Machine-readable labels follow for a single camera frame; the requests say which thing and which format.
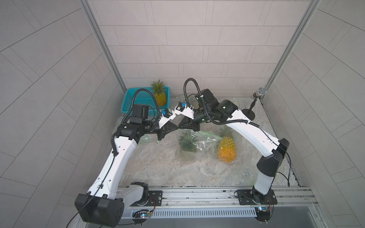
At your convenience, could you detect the clear zip-top bag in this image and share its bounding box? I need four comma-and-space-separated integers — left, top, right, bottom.
111, 116, 152, 143
215, 126, 239, 163
176, 129, 220, 162

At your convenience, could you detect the pineapple yellow orange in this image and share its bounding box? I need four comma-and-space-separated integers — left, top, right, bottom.
151, 80, 167, 106

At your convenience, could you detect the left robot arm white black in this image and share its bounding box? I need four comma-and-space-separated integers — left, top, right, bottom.
75, 121, 179, 228

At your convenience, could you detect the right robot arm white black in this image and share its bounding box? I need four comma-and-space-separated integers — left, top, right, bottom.
175, 100, 289, 204

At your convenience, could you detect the black microphone stand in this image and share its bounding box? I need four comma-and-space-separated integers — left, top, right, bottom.
242, 98, 257, 121

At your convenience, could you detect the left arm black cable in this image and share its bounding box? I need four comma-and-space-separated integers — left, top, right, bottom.
122, 88, 162, 132

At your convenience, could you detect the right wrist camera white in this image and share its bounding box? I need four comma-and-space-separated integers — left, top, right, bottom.
175, 102, 194, 119

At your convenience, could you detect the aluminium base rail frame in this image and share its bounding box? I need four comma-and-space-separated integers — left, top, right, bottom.
76, 186, 318, 220

